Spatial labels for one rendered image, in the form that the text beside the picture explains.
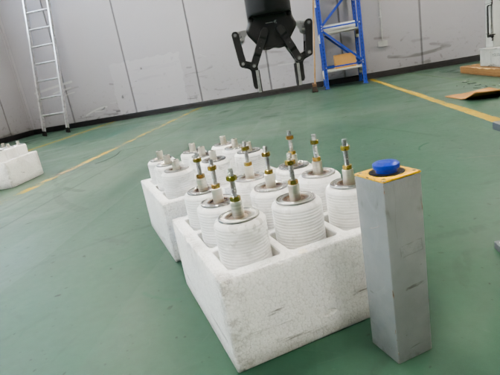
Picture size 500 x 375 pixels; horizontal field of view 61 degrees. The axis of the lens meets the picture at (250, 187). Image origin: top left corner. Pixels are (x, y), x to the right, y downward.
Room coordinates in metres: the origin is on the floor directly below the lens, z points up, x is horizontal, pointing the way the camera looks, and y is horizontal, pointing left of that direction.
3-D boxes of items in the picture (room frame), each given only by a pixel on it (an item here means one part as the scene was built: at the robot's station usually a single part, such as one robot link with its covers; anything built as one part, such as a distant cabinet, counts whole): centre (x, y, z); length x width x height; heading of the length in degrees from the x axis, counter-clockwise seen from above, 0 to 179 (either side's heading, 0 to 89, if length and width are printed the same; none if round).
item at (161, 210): (1.38, 0.14, 0.09); 0.39 x 0.39 x 0.18; 20
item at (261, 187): (0.87, -0.05, 0.25); 0.08 x 0.08 x 0.01
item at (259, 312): (0.87, -0.04, 0.09); 0.39 x 0.39 x 0.18; 19
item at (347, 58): (6.62, -1.76, 0.36); 0.31 x 0.25 x 0.20; 80
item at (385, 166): (0.62, -0.21, 0.32); 0.04 x 0.04 x 0.02
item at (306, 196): (0.76, -0.08, 0.25); 0.08 x 0.08 x 0.01
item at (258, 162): (1.31, -0.02, 0.16); 0.10 x 0.10 x 0.18
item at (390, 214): (0.62, -0.21, 0.16); 0.07 x 0.07 x 0.31; 19
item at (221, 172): (1.27, 0.09, 0.16); 0.10 x 0.10 x 0.18
